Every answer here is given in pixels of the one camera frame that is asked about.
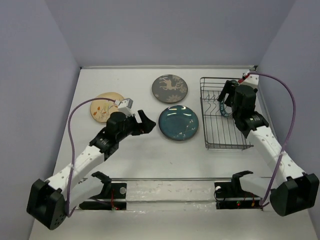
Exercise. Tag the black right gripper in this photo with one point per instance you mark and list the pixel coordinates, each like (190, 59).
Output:
(229, 88)

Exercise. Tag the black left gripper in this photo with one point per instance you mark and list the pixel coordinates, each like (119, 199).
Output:
(145, 127)

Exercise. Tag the white plate green text rim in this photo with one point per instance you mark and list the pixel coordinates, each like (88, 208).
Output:
(224, 110)

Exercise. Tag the dark teal blossom plate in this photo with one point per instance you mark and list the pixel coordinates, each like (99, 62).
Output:
(178, 123)

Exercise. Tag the grey deer plate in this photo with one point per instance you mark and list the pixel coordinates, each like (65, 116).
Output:
(169, 88)

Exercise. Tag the beige bird plate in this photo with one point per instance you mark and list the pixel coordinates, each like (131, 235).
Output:
(102, 109)

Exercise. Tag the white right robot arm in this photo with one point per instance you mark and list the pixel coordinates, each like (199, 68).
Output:
(290, 188)

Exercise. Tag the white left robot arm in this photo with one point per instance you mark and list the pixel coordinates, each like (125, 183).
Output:
(53, 200)

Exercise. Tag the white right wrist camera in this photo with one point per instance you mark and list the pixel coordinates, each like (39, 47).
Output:
(249, 79)

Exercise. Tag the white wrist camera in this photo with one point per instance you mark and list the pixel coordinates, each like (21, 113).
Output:
(125, 106)
(249, 79)

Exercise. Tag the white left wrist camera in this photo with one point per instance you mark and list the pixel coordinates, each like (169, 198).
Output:
(125, 106)

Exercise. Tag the black wire dish rack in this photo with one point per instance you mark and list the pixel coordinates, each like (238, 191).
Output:
(219, 132)

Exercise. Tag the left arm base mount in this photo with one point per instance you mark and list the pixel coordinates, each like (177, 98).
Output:
(112, 196)

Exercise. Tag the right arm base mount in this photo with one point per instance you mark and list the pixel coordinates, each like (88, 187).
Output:
(237, 192)

